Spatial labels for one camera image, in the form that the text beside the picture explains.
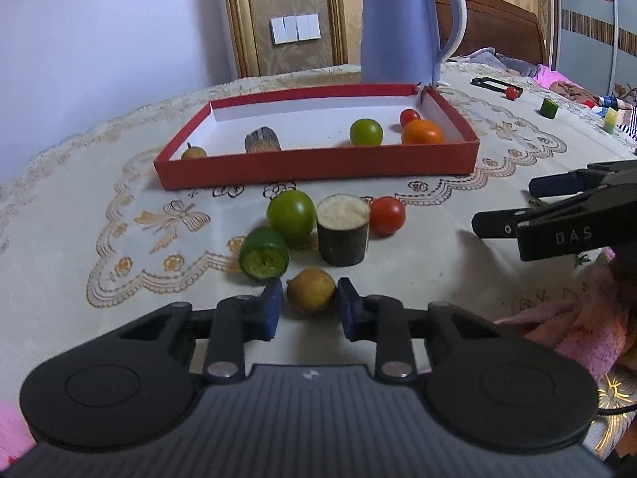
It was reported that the brown crumpled cloth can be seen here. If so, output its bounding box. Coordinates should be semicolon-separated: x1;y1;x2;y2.
550;80;605;103

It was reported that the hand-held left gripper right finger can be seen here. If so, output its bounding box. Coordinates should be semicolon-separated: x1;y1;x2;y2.
336;277;503;384

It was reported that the orange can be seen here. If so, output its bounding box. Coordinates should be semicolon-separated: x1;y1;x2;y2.
401;119;445;145

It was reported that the patterned wardrobe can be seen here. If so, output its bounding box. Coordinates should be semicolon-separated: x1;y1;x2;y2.
547;0;637;100

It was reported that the pink fuzzy clothing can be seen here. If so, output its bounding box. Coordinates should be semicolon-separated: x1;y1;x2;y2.
0;398;35;464

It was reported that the dark sugarcane piece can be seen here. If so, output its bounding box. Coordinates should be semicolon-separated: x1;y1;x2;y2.
316;194;371;267
244;127;283;154

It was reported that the pink bedding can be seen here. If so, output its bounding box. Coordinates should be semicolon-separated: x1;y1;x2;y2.
537;64;569;86

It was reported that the grey blue cloth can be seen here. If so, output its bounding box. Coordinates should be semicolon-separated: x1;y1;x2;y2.
458;49;541;78

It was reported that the red cardboard tray box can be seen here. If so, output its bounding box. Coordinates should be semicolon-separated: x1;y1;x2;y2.
154;82;481;191

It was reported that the green tomato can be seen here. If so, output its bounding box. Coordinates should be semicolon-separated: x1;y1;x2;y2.
349;118;384;147
266;190;318;240

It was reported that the green cucumber piece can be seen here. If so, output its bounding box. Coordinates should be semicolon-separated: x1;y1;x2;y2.
239;226;290;282

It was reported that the blue electric kettle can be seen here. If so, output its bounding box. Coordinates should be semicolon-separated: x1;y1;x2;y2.
356;0;467;85

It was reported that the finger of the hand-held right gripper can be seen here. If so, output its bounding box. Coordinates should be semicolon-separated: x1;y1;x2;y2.
528;159;637;198
472;184;620;241

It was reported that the black tool with red ball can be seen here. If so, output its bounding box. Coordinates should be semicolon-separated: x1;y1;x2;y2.
470;77;523;99

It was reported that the white wall switch plate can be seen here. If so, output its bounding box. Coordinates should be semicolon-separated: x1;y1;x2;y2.
270;16;298;45
296;13;320;41

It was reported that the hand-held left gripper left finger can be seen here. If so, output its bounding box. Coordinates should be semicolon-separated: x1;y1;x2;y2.
119;279;284;384

